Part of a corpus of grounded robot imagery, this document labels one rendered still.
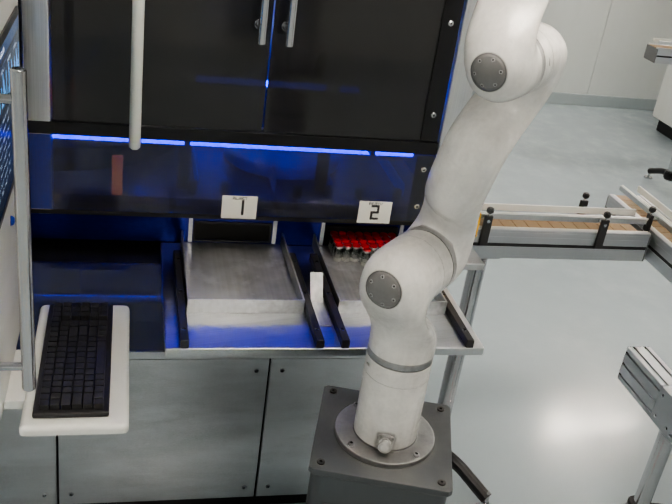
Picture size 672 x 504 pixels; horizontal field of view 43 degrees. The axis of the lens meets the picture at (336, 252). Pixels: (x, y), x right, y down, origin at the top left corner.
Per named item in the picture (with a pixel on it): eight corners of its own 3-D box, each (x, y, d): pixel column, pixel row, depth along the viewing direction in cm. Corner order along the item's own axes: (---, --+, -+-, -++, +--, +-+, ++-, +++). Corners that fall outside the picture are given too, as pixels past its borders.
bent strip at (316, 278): (307, 293, 202) (310, 271, 200) (319, 293, 203) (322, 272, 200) (318, 325, 190) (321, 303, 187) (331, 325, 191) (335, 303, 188)
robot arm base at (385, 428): (433, 476, 153) (453, 392, 145) (329, 458, 154) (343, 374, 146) (433, 412, 170) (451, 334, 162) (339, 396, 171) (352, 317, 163)
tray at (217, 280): (180, 242, 217) (181, 229, 216) (281, 245, 223) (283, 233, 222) (186, 312, 188) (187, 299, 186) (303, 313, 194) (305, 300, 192)
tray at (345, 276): (311, 245, 225) (313, 233, 224) (406, 248, 231) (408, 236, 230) (337, 313, 196) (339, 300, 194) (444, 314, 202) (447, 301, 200)
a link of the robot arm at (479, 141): (362, 282, 147) (406, 252, 160) (419, 322, 144) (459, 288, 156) (485, 12, 120) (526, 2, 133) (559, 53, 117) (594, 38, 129)
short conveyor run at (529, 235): (424, 259, 236) (435, 207, 229) (409, 234, 249) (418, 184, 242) (645, 264, 252) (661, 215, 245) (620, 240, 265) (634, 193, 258)
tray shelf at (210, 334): (160, 248, 217) (160, 242, 216) (422, 255, 233) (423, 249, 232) (165, 356, 175) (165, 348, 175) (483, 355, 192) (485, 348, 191)
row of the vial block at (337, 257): (332, 258, 220) (334, 242, 218) (398, 259, 224) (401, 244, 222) (333, 262, 218) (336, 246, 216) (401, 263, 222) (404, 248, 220)
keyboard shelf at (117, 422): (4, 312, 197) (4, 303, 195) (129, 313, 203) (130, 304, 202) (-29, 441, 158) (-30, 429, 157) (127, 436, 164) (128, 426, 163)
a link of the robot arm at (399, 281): (444, 352, 156) (470, 235, 146) (396, 398, 142) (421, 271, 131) (387, 327, 161) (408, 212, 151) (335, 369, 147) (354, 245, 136)
